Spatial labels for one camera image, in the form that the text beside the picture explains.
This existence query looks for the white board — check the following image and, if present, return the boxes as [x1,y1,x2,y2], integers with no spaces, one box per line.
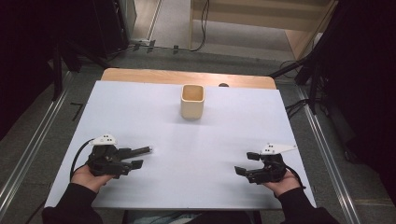
[44,79,318,210]

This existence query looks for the power strip with plugs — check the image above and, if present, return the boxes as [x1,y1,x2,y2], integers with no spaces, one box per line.
[128,38,157,54]

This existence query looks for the person's left hand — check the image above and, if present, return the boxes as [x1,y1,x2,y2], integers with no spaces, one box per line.
[70,163,117,194]

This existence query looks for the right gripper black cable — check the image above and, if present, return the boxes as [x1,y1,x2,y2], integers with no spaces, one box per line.
[284,163,307,190]

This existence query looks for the dark cabinet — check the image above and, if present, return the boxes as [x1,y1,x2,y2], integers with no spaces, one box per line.
[92,0,138,59]

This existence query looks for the black metal stand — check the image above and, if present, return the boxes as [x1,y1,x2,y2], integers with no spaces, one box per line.
[268,0,347,116]

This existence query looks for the black tripod stand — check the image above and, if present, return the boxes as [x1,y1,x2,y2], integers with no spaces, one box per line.
[49,36,120,103]

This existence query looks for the wooden table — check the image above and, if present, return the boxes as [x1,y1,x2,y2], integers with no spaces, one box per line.
[100,67,277,91]

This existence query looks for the beige square cup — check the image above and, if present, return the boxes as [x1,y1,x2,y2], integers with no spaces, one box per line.
[180,84,205,121]

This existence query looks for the metal floor rail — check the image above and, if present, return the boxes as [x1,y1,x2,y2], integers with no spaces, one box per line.
[0,70,77,219]
[294,86,362,224]

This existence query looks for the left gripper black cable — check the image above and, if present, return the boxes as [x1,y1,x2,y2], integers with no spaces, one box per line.
[70,138,95,182]

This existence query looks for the black floor cables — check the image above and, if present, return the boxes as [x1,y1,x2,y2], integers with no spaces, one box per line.
[284,98,313,120]

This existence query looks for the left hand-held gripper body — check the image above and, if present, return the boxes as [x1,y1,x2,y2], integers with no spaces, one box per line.
[86,133,134,179]

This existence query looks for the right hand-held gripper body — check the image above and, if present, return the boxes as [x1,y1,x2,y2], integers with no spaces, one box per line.
[246,143,298,186]

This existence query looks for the person's right hand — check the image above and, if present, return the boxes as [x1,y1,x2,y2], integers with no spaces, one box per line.
[262,169,302,199]

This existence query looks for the hanging black cable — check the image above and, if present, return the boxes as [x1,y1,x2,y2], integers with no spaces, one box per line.
[190,0,210,52]

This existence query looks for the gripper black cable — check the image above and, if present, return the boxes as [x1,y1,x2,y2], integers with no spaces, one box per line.
[70,138,95,182]
[284,163,307,190]

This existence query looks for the light wooden furniture frame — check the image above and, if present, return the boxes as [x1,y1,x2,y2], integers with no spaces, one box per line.
[188,0,339,61]

